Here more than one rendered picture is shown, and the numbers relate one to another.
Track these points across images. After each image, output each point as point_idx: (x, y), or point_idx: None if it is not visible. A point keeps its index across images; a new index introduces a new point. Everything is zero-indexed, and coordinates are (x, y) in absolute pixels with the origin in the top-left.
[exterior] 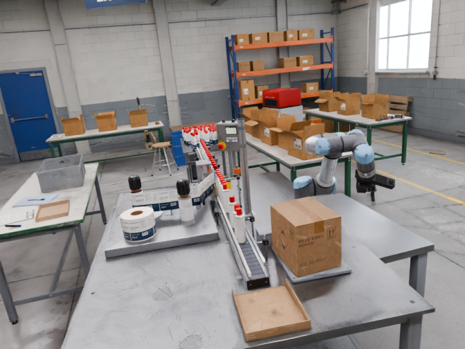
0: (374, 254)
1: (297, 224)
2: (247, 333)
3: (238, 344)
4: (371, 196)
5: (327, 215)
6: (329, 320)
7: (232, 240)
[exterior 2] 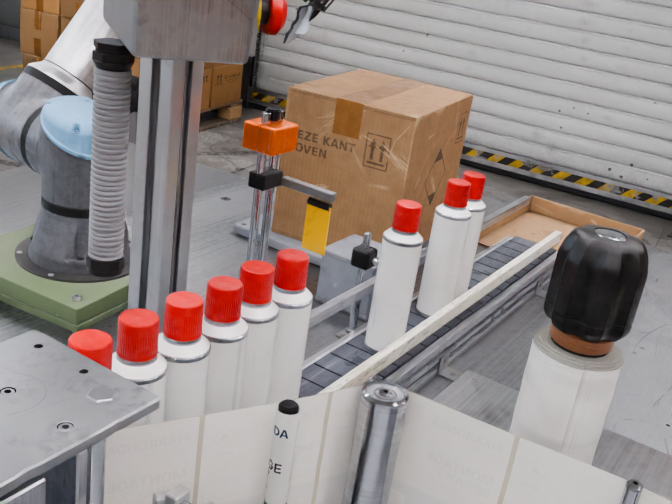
0: (235, 181)
1: (464, 93)
2: (641, 229)
3: (655, 251)
4: (319, 11)
5: (379, 75)
6: (490, 202)
7: (466, 321)
